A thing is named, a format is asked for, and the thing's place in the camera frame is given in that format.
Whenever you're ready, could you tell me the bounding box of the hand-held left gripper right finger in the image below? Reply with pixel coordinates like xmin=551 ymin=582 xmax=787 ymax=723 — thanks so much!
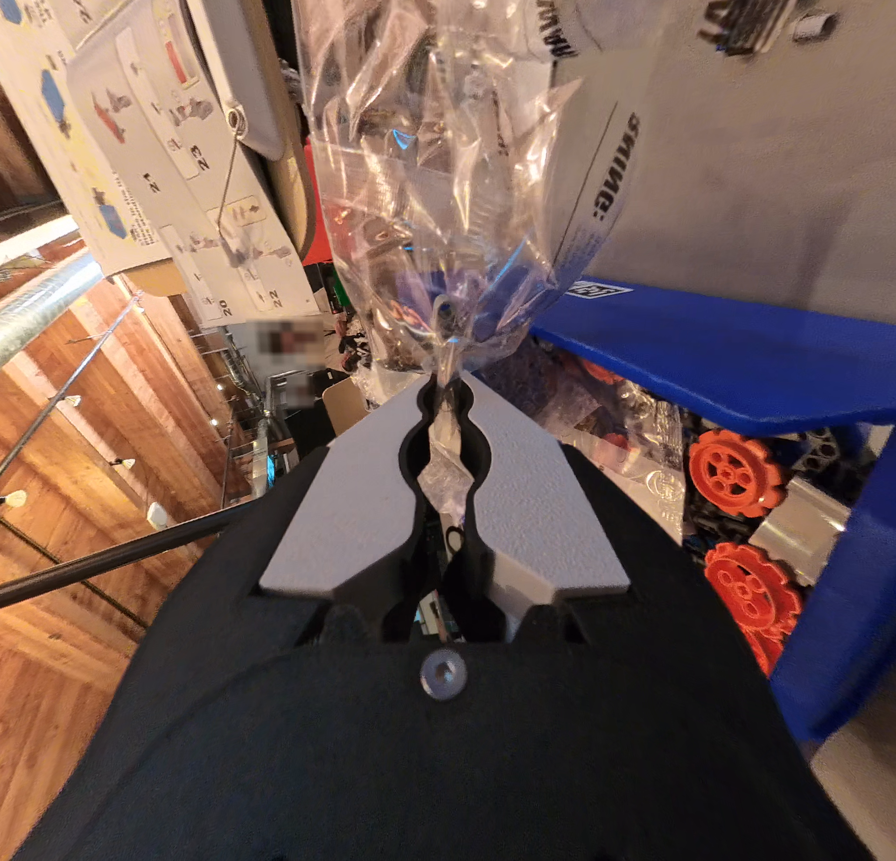
xmin=447 ymin=372 xmax=632 ymax=643

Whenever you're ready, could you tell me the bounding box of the silver ventilation duct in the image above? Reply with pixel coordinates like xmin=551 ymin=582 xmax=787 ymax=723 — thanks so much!
xmin=0 ymin=251 xmax=107 ymax=361

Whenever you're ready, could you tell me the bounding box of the blue plastic bin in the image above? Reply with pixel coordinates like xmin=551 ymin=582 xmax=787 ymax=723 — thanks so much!
xmin=528 ymin=273 xmax=896 ymax=743

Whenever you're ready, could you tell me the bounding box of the black rod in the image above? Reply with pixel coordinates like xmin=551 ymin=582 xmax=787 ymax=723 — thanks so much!
xmin=0 ymin=503 xmax=268 ymax=610

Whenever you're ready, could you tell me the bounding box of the clear plastic parts bag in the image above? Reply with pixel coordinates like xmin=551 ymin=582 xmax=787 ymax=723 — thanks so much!
xmin=288 ymin=0 xmax=645 ymax=519

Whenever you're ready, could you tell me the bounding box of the dark printed plastic bag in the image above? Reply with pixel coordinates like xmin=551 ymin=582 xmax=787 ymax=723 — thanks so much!
xmin=699 ymin=0 xmax=821 ymax=56

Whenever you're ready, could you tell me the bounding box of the grey curved panel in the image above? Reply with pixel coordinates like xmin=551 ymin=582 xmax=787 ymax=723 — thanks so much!
xmin=759 ymin=479 xmax=854 ymax=587

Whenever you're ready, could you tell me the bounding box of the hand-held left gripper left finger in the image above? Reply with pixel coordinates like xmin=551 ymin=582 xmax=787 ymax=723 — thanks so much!
xmin=258 ymin=375 xmax=435 ymax=643

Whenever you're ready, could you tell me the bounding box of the instruction booklet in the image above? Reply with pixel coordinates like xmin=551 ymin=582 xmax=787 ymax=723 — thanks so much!
xmin=0 ymin=0 xmax=324 ymax=318

